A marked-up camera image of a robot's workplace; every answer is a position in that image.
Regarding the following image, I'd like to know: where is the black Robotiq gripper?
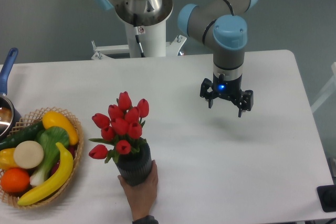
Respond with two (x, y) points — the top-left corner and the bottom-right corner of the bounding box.
(199, 75), (254, 118)

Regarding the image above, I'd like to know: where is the red tulip bouquet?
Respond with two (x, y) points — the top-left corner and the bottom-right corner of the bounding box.
(89, 91), (150, 163)

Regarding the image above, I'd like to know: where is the dark grey ribbed vase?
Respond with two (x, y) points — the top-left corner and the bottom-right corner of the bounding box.
(116, 143), (152, 186)

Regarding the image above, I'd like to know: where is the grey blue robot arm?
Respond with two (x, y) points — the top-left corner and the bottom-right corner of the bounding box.
(95, 0), (258, 113)

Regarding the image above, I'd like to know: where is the dark sleeve forearm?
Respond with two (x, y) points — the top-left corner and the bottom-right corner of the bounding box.
(132, 215), (159, 224)

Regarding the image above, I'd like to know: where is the bare human hand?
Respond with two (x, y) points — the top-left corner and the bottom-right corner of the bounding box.
(118, 160), (159, 221)

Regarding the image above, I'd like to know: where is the black device at edge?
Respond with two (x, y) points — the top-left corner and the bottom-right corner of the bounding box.
(317, 185), (336, 212)

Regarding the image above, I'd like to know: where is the red plastic fruit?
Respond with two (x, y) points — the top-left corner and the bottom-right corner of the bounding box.
(50, 145), (76, 175)

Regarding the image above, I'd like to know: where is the yellow plastic banana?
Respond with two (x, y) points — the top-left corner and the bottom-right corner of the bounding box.
(17, 142), (74, 206)

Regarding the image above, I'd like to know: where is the green plastic bok choy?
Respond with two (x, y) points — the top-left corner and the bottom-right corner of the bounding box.
(30, 126), (69, 187)

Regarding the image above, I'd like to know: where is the woven wicker basket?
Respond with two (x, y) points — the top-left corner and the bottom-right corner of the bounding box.
(1, 107), (84, 209)

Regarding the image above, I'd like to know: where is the green plastic cucumber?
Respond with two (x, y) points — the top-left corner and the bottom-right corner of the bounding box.
(1, 121), (45, 151)

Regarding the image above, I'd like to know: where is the beige round disc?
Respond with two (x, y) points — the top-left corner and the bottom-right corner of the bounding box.
(13, 141), (44, 169)

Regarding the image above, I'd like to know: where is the yellow plastic bell pepper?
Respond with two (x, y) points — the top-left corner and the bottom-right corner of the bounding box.
(0, 148), (19, 170)

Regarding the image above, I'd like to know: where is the orange plastic orange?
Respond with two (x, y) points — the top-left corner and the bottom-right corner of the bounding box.
(1, 168), (30, 193)

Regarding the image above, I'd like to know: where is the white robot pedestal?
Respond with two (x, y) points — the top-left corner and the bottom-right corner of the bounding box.
(91, 0), (187, 60)

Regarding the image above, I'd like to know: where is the white frame at right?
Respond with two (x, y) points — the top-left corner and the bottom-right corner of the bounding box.
(310, 62), (335, 113)

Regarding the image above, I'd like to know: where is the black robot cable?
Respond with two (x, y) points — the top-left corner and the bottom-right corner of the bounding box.
(132, 13), (146, 58)

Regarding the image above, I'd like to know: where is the blue handled saucepan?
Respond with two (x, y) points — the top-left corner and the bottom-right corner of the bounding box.
(1, 48), (21, 141)

